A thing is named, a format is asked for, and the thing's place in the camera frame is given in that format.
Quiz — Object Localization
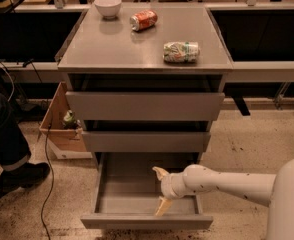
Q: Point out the black shoe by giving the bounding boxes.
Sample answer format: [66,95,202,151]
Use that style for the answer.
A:
[0,163,50,193]

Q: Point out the green white soda can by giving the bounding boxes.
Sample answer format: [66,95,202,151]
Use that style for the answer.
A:
[163,41,200,63]

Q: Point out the grey drawer cabinet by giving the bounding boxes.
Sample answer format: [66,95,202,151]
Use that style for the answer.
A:
[58,3,232,159]

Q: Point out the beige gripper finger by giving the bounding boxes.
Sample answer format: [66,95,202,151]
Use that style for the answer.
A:
[155,196,172,217]
[152,166,168,181]

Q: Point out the green bottle in box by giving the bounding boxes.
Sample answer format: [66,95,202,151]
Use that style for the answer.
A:
[62,110,78,129]

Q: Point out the black floor cable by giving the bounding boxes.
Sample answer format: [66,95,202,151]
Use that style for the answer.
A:
[40,123,55,240]

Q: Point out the person's leg dark trousers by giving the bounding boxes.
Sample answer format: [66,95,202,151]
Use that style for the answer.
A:
[0,93,31,171]

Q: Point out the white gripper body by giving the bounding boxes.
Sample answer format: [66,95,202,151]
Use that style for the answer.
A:
[161,173,187,200]

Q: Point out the orange soda can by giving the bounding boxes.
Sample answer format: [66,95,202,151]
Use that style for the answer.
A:
[130,9,158,32]

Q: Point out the grey bottom drawer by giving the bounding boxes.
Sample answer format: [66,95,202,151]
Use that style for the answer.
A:
[81,153,213,230]

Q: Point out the grey middle drawer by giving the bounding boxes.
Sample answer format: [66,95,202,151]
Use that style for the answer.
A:
[82,120,211,153]

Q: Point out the grey top drawer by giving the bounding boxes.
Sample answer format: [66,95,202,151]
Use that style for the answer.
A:
[65,73,225,122]

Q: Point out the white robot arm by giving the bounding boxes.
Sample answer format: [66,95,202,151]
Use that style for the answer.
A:
[153,159,294,240]

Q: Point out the cardboard box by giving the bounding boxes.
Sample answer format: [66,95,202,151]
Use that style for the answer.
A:
[39,82,92,159]

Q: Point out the grey drawer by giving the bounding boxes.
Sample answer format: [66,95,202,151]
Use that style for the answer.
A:
[81,153,213,230]
[65,73,225,122]
[82,120,211,153]

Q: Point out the white ceramic bowl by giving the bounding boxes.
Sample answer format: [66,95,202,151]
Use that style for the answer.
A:
[94,0,122,18]

